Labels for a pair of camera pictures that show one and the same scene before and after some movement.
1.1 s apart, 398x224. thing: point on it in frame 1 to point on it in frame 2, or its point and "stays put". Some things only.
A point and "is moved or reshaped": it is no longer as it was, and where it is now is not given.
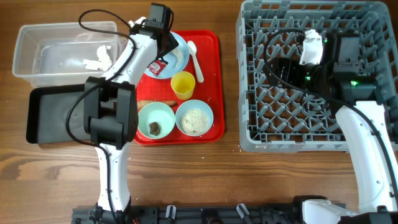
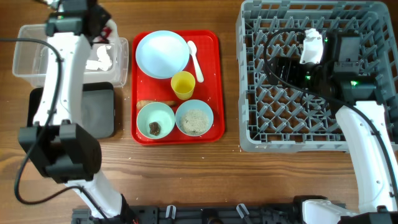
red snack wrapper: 157,66 is moved or reshaped
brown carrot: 142,103 stays put
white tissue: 104,61 stays put
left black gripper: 170,45 to 101,9
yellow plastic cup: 183,83 stays put
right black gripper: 290,65 stays put
